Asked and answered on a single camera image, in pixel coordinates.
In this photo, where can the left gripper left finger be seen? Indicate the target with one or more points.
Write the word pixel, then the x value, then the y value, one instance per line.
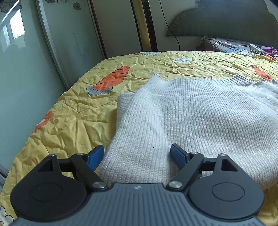
pixel 85 166

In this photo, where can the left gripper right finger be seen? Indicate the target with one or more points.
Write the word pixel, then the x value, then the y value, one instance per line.
pixel 189 165

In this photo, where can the white knit sweater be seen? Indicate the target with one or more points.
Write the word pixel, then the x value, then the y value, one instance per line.
pixel 235 116

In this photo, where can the yellow carrot print quilt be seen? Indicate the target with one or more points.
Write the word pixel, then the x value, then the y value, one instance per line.
pixel 85 115

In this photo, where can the plaid pillow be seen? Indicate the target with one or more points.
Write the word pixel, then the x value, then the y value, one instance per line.
pixel 225 45

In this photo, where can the glass sliding wardrobe door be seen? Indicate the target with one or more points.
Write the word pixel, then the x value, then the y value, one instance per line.
pixel 46 46

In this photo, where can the white remote control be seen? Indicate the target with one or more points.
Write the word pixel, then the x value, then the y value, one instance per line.
pixel 256 49

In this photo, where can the purple cloth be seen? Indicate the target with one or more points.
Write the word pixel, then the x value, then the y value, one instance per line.
pixel 269 50

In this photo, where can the dark upholstered headboard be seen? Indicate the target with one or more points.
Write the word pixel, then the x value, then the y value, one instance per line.
pixel 242 20

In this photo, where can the gold tower air conditioner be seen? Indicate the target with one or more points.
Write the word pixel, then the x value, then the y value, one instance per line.
pixel 144 24

